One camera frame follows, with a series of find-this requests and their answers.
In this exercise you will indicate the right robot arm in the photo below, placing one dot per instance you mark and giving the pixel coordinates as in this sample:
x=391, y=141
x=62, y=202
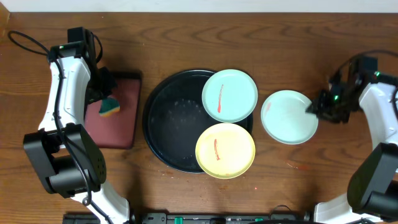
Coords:
x=372, y=191

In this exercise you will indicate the green yellow sponge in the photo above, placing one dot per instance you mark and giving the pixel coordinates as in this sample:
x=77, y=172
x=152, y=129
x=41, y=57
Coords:
x=109, y=106

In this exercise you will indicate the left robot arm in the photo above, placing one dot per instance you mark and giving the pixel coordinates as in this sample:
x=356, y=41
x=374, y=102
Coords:
x=65, y=158

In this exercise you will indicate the light blue plate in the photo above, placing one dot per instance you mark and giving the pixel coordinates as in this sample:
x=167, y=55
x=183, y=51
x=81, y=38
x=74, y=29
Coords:
x=229, y=96
x=284, y=117

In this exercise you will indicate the round black tray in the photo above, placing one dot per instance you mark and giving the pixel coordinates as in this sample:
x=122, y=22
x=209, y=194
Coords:
x=174, y=118

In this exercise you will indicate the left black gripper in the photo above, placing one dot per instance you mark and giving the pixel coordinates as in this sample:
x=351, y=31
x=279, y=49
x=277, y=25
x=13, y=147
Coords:
x=111, y=85

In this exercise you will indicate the yellow plate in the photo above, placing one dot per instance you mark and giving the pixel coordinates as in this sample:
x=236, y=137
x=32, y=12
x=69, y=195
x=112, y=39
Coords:
x=225, y=150

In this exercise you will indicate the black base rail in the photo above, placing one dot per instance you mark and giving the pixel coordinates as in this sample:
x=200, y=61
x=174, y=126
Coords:
x=163, y=218

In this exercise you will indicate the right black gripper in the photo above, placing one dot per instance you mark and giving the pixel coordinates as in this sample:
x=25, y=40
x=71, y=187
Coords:
x=319, y=107

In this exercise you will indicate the rectangular dark red tray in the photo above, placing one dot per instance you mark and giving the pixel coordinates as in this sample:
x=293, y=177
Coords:
x=116, y=130

